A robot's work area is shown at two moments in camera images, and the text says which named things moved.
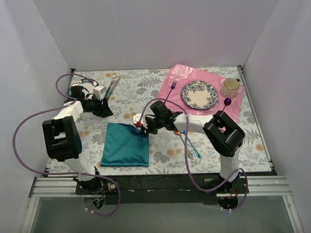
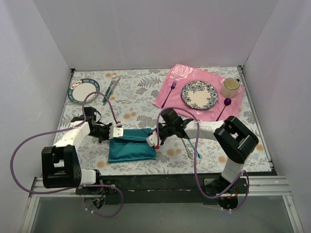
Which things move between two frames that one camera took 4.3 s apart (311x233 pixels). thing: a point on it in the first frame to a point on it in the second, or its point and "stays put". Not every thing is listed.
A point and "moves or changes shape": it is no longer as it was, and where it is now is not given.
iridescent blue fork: (199, 156) stays put
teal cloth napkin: (125, 145) moves or changes shape
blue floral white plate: (199, 94) stays put
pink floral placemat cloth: (182, 74) stays put
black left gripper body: (102, 108) to (107, 132)
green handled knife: (113, 88) stays put
